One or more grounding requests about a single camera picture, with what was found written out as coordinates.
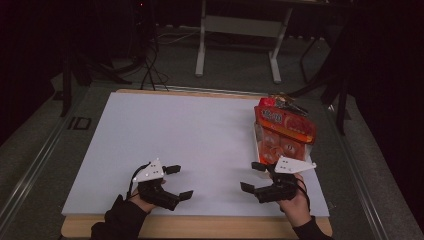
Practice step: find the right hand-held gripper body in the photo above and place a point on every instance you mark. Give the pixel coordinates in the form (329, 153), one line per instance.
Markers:
(280, 191)

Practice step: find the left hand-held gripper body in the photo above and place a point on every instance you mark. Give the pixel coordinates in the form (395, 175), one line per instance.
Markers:
(156, 195)

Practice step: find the white divided food tray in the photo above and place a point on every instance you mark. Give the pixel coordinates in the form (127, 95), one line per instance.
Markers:
(256, 150)

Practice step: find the orange snack packet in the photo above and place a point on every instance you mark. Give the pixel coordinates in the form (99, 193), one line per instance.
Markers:
(286, 133)

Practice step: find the red and black soup packet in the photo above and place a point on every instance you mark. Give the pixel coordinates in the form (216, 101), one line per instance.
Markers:
(268, 101)

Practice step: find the person's left hand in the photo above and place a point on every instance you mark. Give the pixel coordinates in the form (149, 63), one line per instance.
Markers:
(146, 203)

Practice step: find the person's right hand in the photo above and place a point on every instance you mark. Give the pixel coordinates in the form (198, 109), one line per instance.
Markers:
(296, 210)

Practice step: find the white table mat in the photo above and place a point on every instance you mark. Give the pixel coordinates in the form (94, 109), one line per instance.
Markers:
(183, 133)

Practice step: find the black chair legs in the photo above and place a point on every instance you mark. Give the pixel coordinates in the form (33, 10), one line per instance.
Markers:
(333, 83)

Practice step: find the black metal stand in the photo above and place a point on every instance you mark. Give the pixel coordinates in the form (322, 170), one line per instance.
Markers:
(71, 76)

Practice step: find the black floor bracket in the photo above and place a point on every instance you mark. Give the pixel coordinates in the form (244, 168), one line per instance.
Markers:
(80, 123)

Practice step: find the white metal desk frame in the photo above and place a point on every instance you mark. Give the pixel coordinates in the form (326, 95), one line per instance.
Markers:
(240, 26)

